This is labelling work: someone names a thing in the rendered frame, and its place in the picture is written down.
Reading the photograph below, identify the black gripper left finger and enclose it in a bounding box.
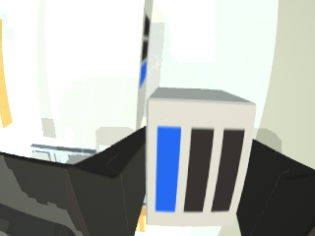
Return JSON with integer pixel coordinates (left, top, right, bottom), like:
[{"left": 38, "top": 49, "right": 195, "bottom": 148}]
[{"left": 0, "top": 126, "right": 147, "bottom": 236}]

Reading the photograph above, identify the pale cream panel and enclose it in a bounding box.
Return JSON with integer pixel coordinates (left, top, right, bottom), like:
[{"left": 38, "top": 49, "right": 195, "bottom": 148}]
[{"left": 255, "top": 0, "right": 315, "bottom": 169}]

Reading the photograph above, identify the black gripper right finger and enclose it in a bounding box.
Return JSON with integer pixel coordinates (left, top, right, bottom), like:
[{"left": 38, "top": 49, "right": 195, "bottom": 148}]
[{"left": 236, "top": 139, "right": 315, "bottom": 236}]

